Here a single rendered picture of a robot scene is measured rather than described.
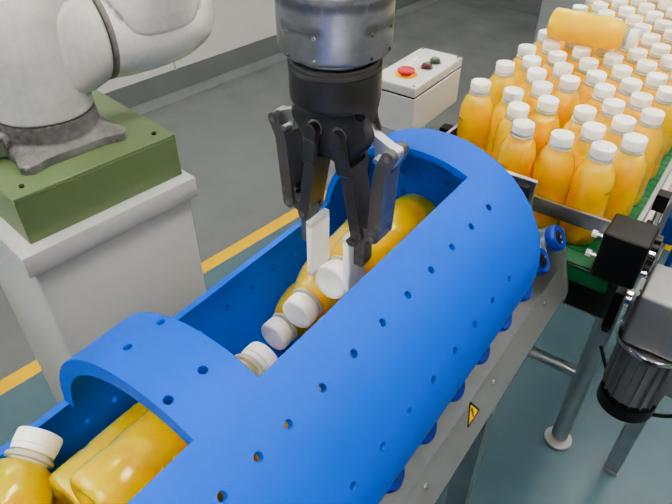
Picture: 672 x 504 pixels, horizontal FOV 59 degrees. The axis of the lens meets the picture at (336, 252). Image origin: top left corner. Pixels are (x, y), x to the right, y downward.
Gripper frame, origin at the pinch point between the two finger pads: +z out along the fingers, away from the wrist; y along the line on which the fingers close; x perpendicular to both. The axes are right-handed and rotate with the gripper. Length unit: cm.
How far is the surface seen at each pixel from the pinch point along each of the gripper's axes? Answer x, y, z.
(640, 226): 53, 22, 20
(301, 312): -1.8, -3.4, 9.2
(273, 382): -17.4, 7.0, -2.7
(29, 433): -29.0, -10.7, 5.5
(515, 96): 69, -8, 12
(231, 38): 233, -254, 102
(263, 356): -12.4, 1.0, 3.4
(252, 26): 251, -252, 99
